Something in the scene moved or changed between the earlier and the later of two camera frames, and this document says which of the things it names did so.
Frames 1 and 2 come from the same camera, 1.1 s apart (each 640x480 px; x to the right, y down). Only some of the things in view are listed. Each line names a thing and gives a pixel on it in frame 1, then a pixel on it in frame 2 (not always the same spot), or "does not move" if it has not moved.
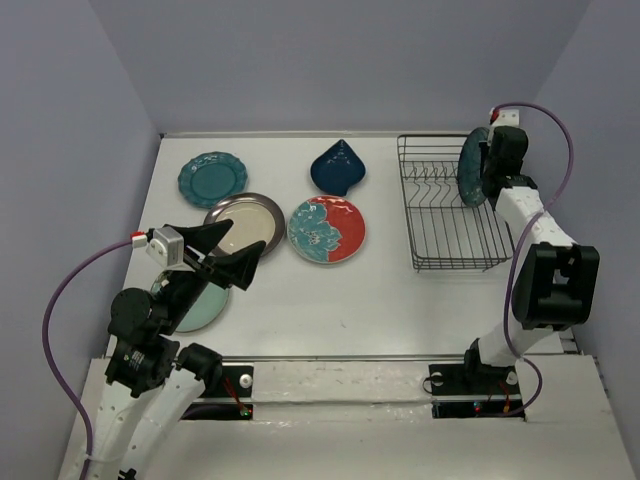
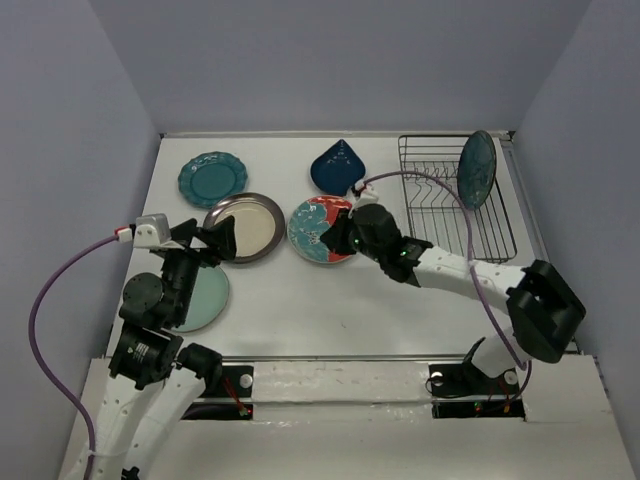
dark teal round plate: [469, 171] does not move
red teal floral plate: [326, 230] does not move
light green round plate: [206, 310] does not move
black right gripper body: [488, 160] to [358, 243]
